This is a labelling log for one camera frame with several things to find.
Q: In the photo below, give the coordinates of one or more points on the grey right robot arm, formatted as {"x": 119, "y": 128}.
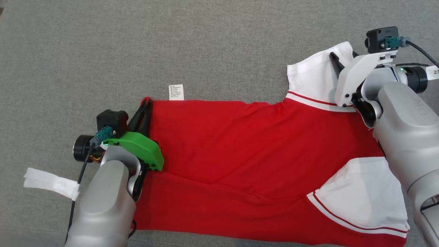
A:
{"x": 404, "y": 120}

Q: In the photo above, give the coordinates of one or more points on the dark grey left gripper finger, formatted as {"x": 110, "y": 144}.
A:
{"x": 136, "y": 116}
{"x": 145, "y": 123}

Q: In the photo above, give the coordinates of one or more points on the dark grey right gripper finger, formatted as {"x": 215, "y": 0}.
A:
{"x": 337, "y": 65}
{"x": 355, "y": 54}

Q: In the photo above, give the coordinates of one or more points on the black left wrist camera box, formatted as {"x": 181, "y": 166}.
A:
{"x": 111, "y": 120}

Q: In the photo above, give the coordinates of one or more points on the teal left camera connector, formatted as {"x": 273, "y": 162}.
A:
{"x": 102, "y": 134}

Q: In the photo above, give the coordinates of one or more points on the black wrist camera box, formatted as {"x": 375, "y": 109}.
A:
{"x": 377, "y": 37}
{"x": 111, "y": 120}

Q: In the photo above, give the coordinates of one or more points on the red polo shirt white collar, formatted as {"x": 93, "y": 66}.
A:
{"x": 240, "y": 154}

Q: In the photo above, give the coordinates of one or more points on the teal camera connector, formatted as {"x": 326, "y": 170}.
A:
{"x": 394, "y": 43}
{"x": 102, "y": 134}

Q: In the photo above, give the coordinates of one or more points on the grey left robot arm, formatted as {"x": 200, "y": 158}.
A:
{"x": 103, "y": 206}

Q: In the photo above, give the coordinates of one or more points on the teal right camera connector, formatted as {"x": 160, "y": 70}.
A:
{"x": 394, "y": 43}

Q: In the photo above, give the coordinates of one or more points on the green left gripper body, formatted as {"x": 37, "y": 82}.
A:
{"x": 144, "y": 149}

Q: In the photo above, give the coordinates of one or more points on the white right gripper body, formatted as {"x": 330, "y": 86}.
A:
{"x": 353, "y": 75}

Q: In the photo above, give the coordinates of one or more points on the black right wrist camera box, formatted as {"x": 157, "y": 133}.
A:
{"x": 377, "y": 37}

